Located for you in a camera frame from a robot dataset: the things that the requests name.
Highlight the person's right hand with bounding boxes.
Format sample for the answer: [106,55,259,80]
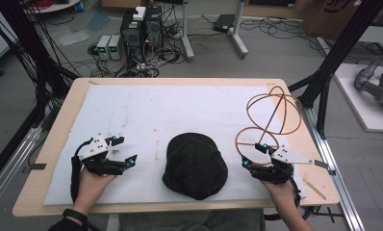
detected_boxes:
[260,178,299,210]

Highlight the black cap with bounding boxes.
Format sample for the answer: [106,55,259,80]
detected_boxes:
[161,132,229,201]

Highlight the cardboard box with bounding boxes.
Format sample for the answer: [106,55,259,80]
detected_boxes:
[302,0,383,40]

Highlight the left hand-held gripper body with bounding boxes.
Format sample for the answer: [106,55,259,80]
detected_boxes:
[76,133,128,177]

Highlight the thin wooden stick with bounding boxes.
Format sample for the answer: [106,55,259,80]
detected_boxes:
[302,178,327,201]

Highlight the black frame post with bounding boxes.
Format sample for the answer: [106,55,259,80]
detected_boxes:
[288,0,383,140]
[0,0,82,191]

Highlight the tangle of floor cables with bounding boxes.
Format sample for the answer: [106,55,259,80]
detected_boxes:
[87,18,189,79]

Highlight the flat black device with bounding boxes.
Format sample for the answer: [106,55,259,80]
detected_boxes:
[212,13,237,34]

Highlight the white floor board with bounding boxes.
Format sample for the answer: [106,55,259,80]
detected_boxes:
[333,63,383,134]

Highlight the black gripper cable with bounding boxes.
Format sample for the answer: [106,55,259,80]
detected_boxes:
[289,176,303,209]
[69,138,95,204]

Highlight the person's grey trousers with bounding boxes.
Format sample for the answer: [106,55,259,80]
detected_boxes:
[118,209,267,231]

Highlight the aluminium rail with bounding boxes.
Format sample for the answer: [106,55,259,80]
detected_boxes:
[0,126,44,216]
[294,97,367,231]

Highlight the white stand leg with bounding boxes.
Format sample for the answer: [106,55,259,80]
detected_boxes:
[178,0,195,63]
[228,0,250,60]

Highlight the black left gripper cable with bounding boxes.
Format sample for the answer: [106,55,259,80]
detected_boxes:
[69,138,95,204]

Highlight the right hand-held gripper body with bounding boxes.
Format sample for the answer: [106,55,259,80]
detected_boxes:
[248,144,313,185]

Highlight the orange wire hat stand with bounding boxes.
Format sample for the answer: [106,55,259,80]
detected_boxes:
[234,85,303,167]

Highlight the white foam mat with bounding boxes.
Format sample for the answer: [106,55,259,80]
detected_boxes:
[42,84,308,207]

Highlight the person's left hand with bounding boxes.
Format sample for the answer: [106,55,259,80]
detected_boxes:
[72,167,117,216]

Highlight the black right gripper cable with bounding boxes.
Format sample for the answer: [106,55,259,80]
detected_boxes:
[289,176,303,209]

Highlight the grey power supply unit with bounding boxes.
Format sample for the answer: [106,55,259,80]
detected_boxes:
[96,35,113,61]
[108,34,123,61]

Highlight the black computer tower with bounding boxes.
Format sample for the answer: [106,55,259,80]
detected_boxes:
[143,5,165,49]
[119,10,145,64]

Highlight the black wristband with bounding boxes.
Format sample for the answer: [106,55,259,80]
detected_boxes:
[62,208,89,224]

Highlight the white box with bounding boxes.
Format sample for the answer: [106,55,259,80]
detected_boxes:
[132,6,147,22]

